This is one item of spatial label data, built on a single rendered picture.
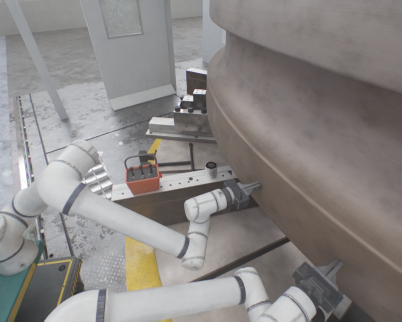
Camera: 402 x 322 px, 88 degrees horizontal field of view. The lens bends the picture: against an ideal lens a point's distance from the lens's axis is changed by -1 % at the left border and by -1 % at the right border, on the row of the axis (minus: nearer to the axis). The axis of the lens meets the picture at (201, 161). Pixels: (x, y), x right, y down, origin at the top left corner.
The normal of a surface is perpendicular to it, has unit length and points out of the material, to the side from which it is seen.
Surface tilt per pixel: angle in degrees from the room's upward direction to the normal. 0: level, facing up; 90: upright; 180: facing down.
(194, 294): 18
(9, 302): 0
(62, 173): 33
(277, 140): 44
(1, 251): 90
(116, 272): 0
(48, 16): 90
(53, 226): 0
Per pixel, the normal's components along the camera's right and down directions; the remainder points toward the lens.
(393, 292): -0.81, 0.38
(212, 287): 0.25, -0.84
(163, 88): 0.36, -0.30
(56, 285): 0.00, -0.76
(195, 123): -0.14, 0.64
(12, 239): 0.99, 0.10
